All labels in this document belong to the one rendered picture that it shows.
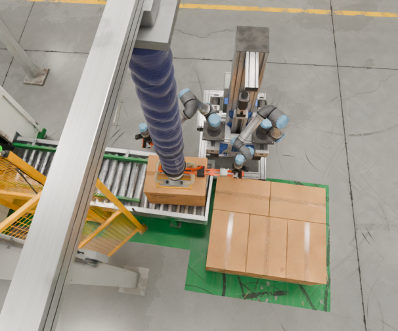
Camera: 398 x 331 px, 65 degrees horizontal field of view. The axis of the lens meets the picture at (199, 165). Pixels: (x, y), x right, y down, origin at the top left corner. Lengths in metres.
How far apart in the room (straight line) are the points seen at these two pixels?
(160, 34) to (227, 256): 2.45
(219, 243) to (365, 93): 3.16
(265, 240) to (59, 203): 2.72
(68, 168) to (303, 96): 4.25
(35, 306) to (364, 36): 5.67
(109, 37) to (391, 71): 4.91
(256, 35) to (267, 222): 1.88
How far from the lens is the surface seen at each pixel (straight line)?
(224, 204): 3.43
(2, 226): 2.11
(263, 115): 2.66
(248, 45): 2.51
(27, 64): 5.26
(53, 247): 0.89
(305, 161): 4.38
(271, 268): 3.38
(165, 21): 1.43
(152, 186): 3.09
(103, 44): 1.14
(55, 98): 5.14
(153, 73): 1.60
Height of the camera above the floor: 3.85
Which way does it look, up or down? 68 degrees down
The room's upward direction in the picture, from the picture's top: 2 degrees counter-clockwise
